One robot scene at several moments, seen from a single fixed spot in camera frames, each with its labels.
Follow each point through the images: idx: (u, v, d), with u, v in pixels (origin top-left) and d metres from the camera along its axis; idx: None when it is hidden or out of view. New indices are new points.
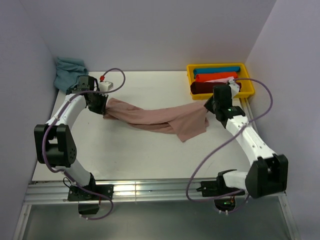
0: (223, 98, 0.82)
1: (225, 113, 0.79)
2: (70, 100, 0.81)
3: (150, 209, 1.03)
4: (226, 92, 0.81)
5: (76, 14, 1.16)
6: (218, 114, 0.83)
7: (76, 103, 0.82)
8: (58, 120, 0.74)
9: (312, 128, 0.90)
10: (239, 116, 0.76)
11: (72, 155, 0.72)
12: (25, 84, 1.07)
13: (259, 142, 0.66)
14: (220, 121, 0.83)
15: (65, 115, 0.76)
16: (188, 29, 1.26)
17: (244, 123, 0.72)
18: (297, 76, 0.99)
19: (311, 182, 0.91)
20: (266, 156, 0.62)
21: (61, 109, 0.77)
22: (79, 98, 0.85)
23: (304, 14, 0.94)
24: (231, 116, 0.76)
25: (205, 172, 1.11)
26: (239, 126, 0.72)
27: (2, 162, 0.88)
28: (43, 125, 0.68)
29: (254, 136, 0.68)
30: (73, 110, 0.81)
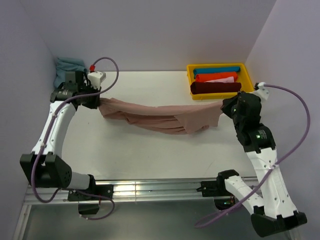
0: (251, 118, 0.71)
1: (254, 141, 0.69)
2: (55, 114, 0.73)
3: (150, 209, 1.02)
4: (256, 111, 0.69)
5: (73, 13, 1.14)
6: (242, 135, 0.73)
7: (63, 116, 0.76)
8: (46, 146, 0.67)
9: (311, 129, 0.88)
10: (267, 148, 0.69)
11: (66, 178, 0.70)
12: (24, 83, 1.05)
13: (282, 194, 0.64)
14: (242, 144, 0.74)
15: (52, 138, 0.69)
16: (189, 28, 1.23)
17: (272, 165, 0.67)
18: (296, 77, 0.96)
19: (311, 183, 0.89)
20: (287, 214, 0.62)
21: (48, 130, 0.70)
22: (66, 109, 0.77)
23: (304, 16, 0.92)
24: (259, 150, 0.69)
25: (205, 172, 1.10)
26: (266, 169, 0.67)
27: (3, 163, 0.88)
28: (31, 154, 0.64)
29: (279, 185, 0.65)
30: (62, 124, 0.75)
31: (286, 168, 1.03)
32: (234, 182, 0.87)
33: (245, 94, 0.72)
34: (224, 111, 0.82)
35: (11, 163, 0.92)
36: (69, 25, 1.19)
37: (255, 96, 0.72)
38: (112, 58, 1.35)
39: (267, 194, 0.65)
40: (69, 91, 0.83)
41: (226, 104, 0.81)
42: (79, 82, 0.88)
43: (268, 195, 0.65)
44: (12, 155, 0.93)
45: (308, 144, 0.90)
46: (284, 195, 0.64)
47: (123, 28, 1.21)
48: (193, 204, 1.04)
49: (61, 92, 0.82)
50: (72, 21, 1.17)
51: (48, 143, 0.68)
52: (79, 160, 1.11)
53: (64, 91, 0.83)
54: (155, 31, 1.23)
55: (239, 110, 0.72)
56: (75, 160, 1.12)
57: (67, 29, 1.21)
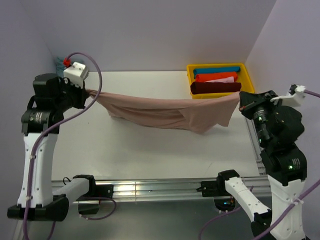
0: (285, 141, 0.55)
1: (284, 171, 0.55)
2: (33, 156, 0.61)
3: (150, 209, 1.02)
4: (294, 135, 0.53)
5: (73, 12, 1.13)
6: (269, 158, 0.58)
7: (43, 154, 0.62)
8: (31, 198, 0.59)
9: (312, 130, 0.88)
10: (297, 180, 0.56)
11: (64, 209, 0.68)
12: (24, 83, 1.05)
13: (296, 224, 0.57)
14: (264, 163, 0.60)
15: (36, 187, 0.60)
16: (189, 28, 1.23)
17: (295, 198, 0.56)
18: (297, 77, 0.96)
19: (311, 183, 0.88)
20: None
21: (29, 179, 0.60)
22: (45, 143, 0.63)
23: (304, 15, 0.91)
24: (287, 183, 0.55)
25: (205, 173, 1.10)
26: (288, 201, 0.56)
27: (4, 164, 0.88)
28: (18, 208, 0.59)
29: (296, 215, 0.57)
30: (46, 164, 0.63)
31: None
32: (234, 185, 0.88)
33: (282, 112, 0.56)
34: (244, 114, 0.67)
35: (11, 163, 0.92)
36: (69, 25, 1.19)
37: (296, 113, 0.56)
38: (112, 58, 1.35)
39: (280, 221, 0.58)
40: (44, 113, 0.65)
41: (248, 107, 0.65)
42: (56, 92, 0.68)
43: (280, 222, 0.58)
44: (12, 155, 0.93)
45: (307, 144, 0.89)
46: (298, 225, 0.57)
47: (123, 28, 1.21)
48: (193, 204, 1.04)
49: (34, 115, 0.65)
50: (72, 21, 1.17)
51: (33, 194, 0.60)
52: (79, 161, 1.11)
53: (37, 112, 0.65)
54: (155, 31, 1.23)
55: (272, 127, 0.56)
56: (75, 160, 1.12)
57: (67, 29, 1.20)
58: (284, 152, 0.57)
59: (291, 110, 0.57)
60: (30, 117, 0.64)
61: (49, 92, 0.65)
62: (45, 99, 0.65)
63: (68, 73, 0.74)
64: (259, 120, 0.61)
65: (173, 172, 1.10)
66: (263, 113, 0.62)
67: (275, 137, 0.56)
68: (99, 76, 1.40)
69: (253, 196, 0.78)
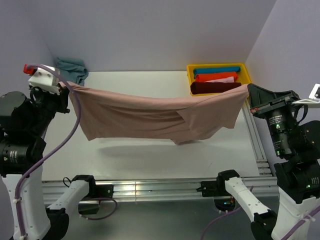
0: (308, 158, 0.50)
1: (302, 191, 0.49)
2: (17, 200, 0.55)
3: (150, 209, 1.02)
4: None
5: (73, 12, 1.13)
6: (285, 174, 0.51)
7: (29, 194, 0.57)
8: (27, 233, 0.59)
9: None
10: (311, 198, 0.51)
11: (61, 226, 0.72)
12: (24, 84, 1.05)
13: (300, 234, 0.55)
14: (278, 175, 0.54)
15: (30, 225, 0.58)
16: (189, 28, 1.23)
17: (306, 214, 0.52)
18: (296, 78, 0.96)
19: None
20: None
21: (20, 220, 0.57)
22: (29, 184, 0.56)
23: (304, 16, 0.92)
24: (301, 200, 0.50)
25: (205, 173, 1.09)
26: (298, 218, 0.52)
27: None
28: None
29: (302, 228, 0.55)
30: (34, 201, 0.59)
31: None
32: (234, 185, 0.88)
33: (311, 126, 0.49)
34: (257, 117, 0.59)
35: None
36: (69, 25, 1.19)
37: None
38: (112, 59, 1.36)
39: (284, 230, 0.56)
40: (20, 147, 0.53)
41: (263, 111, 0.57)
42: (29, 116, 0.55)
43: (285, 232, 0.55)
44: None
45: None
46: (303, 235, 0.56)
47: (123, 29, 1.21)
48: (193, 204, 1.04)
49: (7, 150, 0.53)
50: (72, 21, 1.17)
51: (27, 231, 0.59)
52: (79, 161, 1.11)
53: (11, 149, 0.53)
54: (155, 31, 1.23)
55: (295, 142, 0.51)
56: (75, 161, 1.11)
57: (67, 29, 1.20)
58: (302, 168, 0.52)
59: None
60: (3, 155, 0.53)
61: (19, 121, 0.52)
62: (18, 131, 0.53)
63: (34, 83, 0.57)
64: (278, 129, 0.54)
65: (173, 172, 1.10)
66: (280, 120, 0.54)
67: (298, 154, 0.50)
68: (99, 76, 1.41)
69: (253, 196, 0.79)
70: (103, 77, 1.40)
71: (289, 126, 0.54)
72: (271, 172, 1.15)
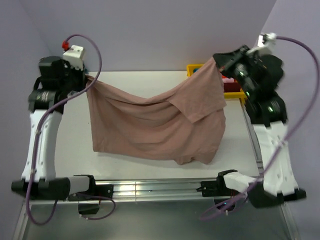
0: (267, 86, 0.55)
1: (265, 114, 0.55)
2: (39, 130, 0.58)
3: (151, 209, 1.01)
4: (275, 79, 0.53)
5: (73, 12, 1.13)
6: (252, 104, 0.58)
7: (48, 130, 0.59)
8: (35, 171, 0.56)
9: (311, 130, 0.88)
10: (280, 123, 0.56)
11: (65, 191, 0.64)
12: (24, 84, 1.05)
13: (286, 171, 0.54)
14: (248, 112, 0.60)
15: (41, 161, 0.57)
16: (188, 28, 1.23)
17: (281, 141, 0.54)
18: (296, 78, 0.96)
19: (311, 184, 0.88)
20: (287, 192, 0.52)
21: (34, 153, 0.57)
22: (50, 120, 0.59)
23: (305, 16, 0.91)
24: (269, 125, 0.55)
25: (205, 172, 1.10)
26: (274, 145, 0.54)
27: (4, 164, 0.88)
28: (21, 182, 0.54)
29: (285, 160, 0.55)
30: (50, 140, 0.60)
31: None
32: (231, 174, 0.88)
33: (263, 59, 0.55)
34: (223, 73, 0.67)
35: (10, 163, 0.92)
36: (69, 25, 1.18)
37: (276, 58, 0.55)
38: (112, 59, 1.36)
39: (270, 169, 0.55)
40: (50, 93, 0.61)
41: (227, 65, 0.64)
42: (61, 74, 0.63)
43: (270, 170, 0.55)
44: (11, 155, 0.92)
45: (307, 145, 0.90)
46: (289, 172, 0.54)
47: (123, 29, 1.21)
48: (193, 204, 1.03)
49: (40, 95, 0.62)
50: (71, 21, 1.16)
51: (37, 168, 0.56)
52: (79, 161, 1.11)
53: (43, 92, 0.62)
54: (155, 31, 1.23)
55: (257, 79, 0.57)
56: (75, 161, 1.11)
57: (67, 29, 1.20)
58: (267, 99, 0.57)
59: (273, 56, 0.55)
60: (36, 96, 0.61)
61: (55, 72, 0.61)
62: (51, 81, 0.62)
63: (66, 56, 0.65)
64: (241, 75, 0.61)
65: (173, 172, 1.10)
66: (243, 68, 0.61)
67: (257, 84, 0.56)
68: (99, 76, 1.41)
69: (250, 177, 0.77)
70: (103, 78, 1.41)
71: (250, 70, 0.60)
72: None
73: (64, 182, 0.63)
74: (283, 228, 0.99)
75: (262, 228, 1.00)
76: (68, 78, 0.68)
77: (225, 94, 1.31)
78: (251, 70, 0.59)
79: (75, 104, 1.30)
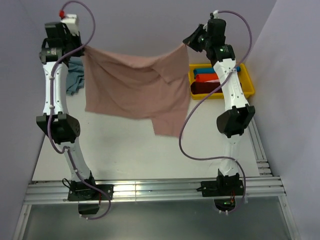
0: (216, 35, 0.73)
1: (218, 53, 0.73)
2: (52, 75, 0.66)
3: (150, 209, 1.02)
4: (221, 28, 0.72)
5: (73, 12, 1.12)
6: (209, 51, 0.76)
7: (60, 76, 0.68)
8: (54, 107, 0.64)
9: (311, 130, 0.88)
10: (229, 59, 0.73)
11: (78, 129, 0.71)
12: (24, 84, 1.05)
13: (238, 90, 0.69)
14: (210, 59, 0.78)
15: (57, 99, 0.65)
16: (188, 28, 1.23)
17: (231, 69, 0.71)
18: (295, 78, 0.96)
19: (310, 183, 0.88)
20: (239, 106, 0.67)
21: (51, 91, 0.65)
22: (61, 69, 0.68)
23: (302, 16, 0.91)
24: (221, 59, 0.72)
25: (205, 173, 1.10)
26: (225, 73, 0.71)
27: (4, 164, 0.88)
28: (43, 116, 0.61)
29: (236, 84, 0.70)
30: (62, 85, 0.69)
31: (286, 168, 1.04)
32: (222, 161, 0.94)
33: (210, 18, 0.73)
34: (191, 45, 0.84)
35: (10, 164, 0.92)
36: None
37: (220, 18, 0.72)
38: None
39: (227, 92, 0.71)
40: (58, 49, 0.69)
41: (192, 38, 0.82)
42: (63, 36, 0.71)
43: (227, 93, 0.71)
44: (12, 156, 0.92)
45: (307, 146, 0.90)
46: (240, 92, 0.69)
47: (122, 29, 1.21)
48: (192, 203, 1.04)
49: (50, 51, 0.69)
50: None
51: (55, 104, 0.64)
52: None
53: (51, 50, 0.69)
54: (155, 31, 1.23)
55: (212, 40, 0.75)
56: None
57: None
58: (220, 46, 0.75)
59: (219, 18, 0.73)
60: (46, 53, 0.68)
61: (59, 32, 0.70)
62: (56, 39, 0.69)
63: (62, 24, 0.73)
64: (202, 41, 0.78)
65: (173, 171, 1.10)
66: (202, 36, 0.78)
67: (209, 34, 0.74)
68: None
69: None
70: None
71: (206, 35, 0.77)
72: (271, 172, 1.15)
73: (76, 121, 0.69)
74: (283, 228, 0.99)
75: (262, 228, 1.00)
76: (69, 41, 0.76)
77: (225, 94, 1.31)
78: (206, 33, 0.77)
79: (75, 104, 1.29)
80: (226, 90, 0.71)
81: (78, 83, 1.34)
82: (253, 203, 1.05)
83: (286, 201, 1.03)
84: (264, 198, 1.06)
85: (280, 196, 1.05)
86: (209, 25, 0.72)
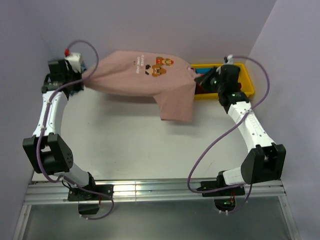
0: (229, 82, 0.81)
1: (230, 100, 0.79)
2: (50, 101, 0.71)
3: (150, 209, 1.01)
4: (234, 76, 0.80)
5: (73, 13, 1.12)
6: (221, 96, 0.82)
7: (57, 103, 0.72)
8: (45, 128, 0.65)
9: (312, 131, 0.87)
10: (242, 102, 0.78)
11: (69, 159, 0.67)
12: (24, 84, 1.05)
13: (259, 131, 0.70)
14: (222, 104, 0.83)
15: (51, 121, 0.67)
16: (188, 28, 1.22)
17: (247, 110, 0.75)
18: (297, 78, 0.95)
19: (311, 184, 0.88)
20: (264, 144, 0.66)
21: (45, 115, 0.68)
22: (59, 96, 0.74)
23: (304, 16, 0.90)
24: (234, 102, 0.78)
25: (205, 173, 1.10)
26: (241, 113, 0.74)
27: (4, 165, 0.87)
28: (32, 137, 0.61)
29: (256, 124, 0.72)
30: (58, 111, 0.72)
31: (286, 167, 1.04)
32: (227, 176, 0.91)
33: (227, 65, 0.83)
34: (204, 86, 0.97)
35: (10, 165, 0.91)
36: (68, 26, 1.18)
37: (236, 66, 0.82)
38: None
39: (247, 133, 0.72)
40: (60, 82, 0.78)
41: (204, 80, 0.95)
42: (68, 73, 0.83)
43: (248, 134, 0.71)
44: (11, 157, 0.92)
45: (307, 146, 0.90)
46: (261, 131, 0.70)
47: (122, 29, 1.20)
48: (192, 204, 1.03)
49: (51, 84, 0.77)
50: (71, 22, 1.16)
51: (47, 126, 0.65)
52: (79, 161, 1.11)
53: (53, 83, 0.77)
54: (155, 31, 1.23)
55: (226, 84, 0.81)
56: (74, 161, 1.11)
57: (66, 30, 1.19)
58: (233, 92, 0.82)
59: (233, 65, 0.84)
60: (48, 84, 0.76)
61: (61, 68, 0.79)
62: (58, 74, 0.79)
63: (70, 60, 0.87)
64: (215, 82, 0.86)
65: (173, 171, 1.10)
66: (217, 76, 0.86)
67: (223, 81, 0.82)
68: None
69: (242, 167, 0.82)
70: None
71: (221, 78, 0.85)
72: None
73: (67, 149, 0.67)
74: (283, 228, 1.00)
75: (262, 228, 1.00)
76: (69, 75, 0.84)
77: None
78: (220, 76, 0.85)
79: (75, 105, 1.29)
80: (247, 133, 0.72)
81: None
82: (253, 203, 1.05)
83: (286, 201, 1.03)
84: (264, 198, 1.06)
85: (281, 196, 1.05)
86: (224, 72, 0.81)
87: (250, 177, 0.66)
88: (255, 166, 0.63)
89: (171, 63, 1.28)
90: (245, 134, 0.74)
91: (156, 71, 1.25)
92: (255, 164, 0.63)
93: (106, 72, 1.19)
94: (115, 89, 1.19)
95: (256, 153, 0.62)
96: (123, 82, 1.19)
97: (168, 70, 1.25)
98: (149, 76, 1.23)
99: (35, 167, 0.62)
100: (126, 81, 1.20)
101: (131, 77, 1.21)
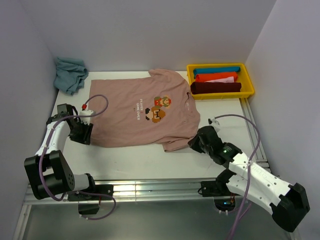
0: (212, 141, 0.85)
1: (223, 156, 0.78)
2: (54, 126, 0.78)
3: (149, 209, 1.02)
4: (213, 135, 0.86)
5: (73, 14, 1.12)
6: (215, 157, 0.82)
7: (60, 129, 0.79)
8: (48, 148, 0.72)
9: (312, 132, 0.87)
10: (237, 154, 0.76)
11: (70, 181, 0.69)
12: (24, 85, 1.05)
13: (270, 178, 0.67)
14: (222, 164, 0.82)
15: (53, 142, 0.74)
16: (188, 28, 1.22)
17: (247, 161, 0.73)
18: (297, 79, 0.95)
19: (311, 186, 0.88)
20: (285, 192, 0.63)
21: (48, 137, 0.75)
22: (62, 123, 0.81)
23: (305, 17, 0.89)
24: (232, 159, 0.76)
25: (205, 172, 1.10)
26: (245, 168, 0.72)
27: (2, 165, 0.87)
28: (34, 156, 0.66)
29: (263, 174, 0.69)
30: (60, 137, 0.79)
31: (285, 168, 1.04)
32: (237, 184, 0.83)
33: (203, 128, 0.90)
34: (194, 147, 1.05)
35: (9, 166, 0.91)
36: (68, 26, 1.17)
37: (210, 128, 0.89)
38: (112, 59, 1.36)
39: (262, 185, 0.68)
40: (63, 112, 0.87)
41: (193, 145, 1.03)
42: (72, 112, 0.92)
43: (263, 186, 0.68)
44: (11, 158, 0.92)
45: (306, 147, 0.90)
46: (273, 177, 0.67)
47: (122, 29, 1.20)
48: (192, 204, 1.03)
49: (55, 116, 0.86)
50: (71, 22, 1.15)
51: (50, 146, 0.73)
52: (79, 161, 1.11)
53: (57, 117, 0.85)
54: (155, 31, 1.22)
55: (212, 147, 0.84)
56: (73, 162, 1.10)
57: (66, 30, 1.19)
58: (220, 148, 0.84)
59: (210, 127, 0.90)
60: (53, 117, 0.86)
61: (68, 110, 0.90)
62: (62, 114, 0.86)
63: (82, 112, 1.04)
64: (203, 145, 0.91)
65: (173, 171, 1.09)
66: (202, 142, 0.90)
67: (206, 144, 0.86)
68: (99, 77, 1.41)
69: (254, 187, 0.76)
70: (103, 78, 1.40)
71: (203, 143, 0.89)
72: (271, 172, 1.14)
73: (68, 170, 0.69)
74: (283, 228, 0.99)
75: (261, 228, 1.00)
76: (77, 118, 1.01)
77: (225, 95, 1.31)
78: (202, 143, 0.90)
79: (76, 105, 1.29)
80: (261, 186, 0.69)
81: (78, 83, 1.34)
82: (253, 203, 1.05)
83: None
84: None
85: None
86: (204, 138, 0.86)
87: (290, 226, 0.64)
88: (290, 217, 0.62)
89: (169, 103, 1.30)
90: (259, 185, 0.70)
91: (156, 116, 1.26)
92: (288, 215, 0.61)
93: (109, 123, 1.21)
94: (119, 123, 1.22)
95: (285, 206, 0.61)
96: (126, 123, 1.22)
97: (170, 109, 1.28)
98: (150, 122, 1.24)
99: (35, 186, 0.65)
100: (131, 118, 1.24)
101: (132, 125, 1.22)
